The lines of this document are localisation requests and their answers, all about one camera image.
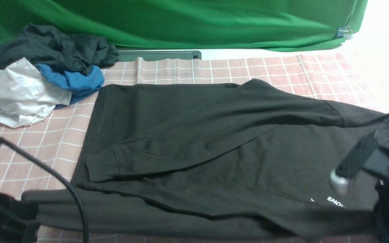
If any green backdrop cloth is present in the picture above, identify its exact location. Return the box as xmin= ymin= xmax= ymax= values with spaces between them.
xmin=0 ymin=0 xmax=368 ymax=52

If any pink checkered table cloth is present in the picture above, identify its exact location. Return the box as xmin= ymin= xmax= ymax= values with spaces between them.
xmin=0 ymin=53 xmax=389 ymax=243

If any blue crumpled garment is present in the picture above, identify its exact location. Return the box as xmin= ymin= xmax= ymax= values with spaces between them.
xmin=36 ymin=64 xmax=105 ymax=109

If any black crumpled garment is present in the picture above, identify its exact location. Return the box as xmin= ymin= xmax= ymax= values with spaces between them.
xmin=0 ymin=24 xmax=119 ymax=76

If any dark gray long-sleeve top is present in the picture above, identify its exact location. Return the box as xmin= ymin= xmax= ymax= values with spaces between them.
xmin=22 ymin=79 xmax=389 ymax=238

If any white crumpled garment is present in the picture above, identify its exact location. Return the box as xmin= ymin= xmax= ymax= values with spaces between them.
xmin=0 ymin=58 xmax=72 ymax=129

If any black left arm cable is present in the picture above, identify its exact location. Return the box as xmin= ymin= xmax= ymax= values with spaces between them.
xmin=0 ymin=133 xmax=90 ymax=243

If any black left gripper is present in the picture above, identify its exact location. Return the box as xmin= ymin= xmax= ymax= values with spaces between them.
xmin=0 ymin=193 xmax=41 ymax=243

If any blue binder clip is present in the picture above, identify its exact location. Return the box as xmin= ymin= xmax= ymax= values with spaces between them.
xmin=336 ymin=26 xmax=353 ymax=38

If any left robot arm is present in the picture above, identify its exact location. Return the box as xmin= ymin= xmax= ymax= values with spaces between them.
xmin=0 ymin=137 xmax=43 ymax=243

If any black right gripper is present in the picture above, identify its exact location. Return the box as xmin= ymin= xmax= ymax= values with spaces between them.
xmin=329 ymin=133 xmax=389 ymax=243

